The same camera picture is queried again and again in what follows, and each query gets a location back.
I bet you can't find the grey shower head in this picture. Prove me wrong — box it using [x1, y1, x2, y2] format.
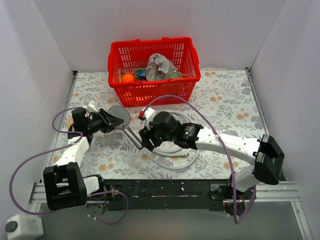
[107, 105, 143, 150]

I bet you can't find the white shower hose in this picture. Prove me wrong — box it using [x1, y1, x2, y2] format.
[140, 108, 201, 171]

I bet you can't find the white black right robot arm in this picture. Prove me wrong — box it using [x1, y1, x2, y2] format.
[107, 106, 285, 199]

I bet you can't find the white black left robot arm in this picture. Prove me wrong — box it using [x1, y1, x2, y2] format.
[43, 107, 125, 211]

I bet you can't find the orange ball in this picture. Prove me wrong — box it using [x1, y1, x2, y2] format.
[121, 73, 136, 83]

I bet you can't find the green glass item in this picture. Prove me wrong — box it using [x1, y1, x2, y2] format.
[163, 71, 191, 80]

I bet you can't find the colourful small toy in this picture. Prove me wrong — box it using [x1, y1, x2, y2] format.
[134, 67, 147, 81]

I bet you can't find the floral patterned mat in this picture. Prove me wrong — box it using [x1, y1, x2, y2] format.
[69, 69, 265, 179]

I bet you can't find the red plastic basket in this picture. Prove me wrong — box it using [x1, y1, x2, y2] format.
[108, 37, 201, 107]

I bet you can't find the white box with knob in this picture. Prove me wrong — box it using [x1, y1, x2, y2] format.
[5, 214, 44, 240]

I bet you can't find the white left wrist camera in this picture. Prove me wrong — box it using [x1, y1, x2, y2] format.
[82, 100, 98, 113]

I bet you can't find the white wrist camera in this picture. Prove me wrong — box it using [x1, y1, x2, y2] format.
[82, 100, 98, 113]
[139, 107, 156, 126]

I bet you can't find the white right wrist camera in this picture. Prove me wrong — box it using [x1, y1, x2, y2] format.
[139, 107, 156, 126]

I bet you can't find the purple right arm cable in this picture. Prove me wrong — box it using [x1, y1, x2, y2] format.
[140, 95, 258, 225]

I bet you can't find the aluminium frame rail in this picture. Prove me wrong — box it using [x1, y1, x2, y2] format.
[29, 181, 301, 204]

